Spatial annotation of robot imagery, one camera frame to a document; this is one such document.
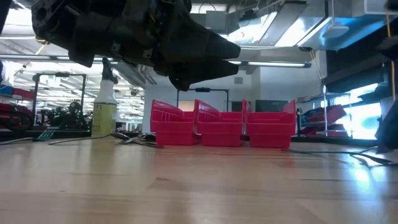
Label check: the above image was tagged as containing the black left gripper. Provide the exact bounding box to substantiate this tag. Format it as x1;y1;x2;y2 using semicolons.
110;0;242;91

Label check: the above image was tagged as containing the iridescent fork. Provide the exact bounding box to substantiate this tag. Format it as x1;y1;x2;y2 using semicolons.
349;144;380;156
0;129;55;146
281;147;394;166

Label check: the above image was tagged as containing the red plastic bin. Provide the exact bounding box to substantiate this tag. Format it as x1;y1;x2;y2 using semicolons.
244;99;297;149
150;99;201;146
194;98;248;147

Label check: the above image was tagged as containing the grey ceiling box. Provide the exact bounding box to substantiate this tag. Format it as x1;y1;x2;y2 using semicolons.
205;10;228;32

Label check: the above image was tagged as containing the horizontal metal bar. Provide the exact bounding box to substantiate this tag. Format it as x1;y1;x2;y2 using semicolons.
0;54;313;68

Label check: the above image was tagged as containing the yellow spray bottle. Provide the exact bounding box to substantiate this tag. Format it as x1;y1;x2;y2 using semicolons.
91;57;119;138

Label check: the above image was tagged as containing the white ceiling device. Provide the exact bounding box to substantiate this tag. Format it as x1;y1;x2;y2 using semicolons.
322;24;351;39

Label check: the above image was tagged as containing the black doorway frame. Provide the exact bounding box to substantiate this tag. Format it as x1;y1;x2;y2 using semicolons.
176;87;230;111

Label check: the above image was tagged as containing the yellow hanging cable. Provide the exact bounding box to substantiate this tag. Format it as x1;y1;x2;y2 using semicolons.
384;9;397;102

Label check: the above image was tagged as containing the black wall screen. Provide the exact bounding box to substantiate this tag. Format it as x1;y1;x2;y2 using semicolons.
255;99;290;113

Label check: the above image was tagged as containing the black rig frame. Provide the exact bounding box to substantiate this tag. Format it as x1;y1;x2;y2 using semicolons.
32;72;88;125

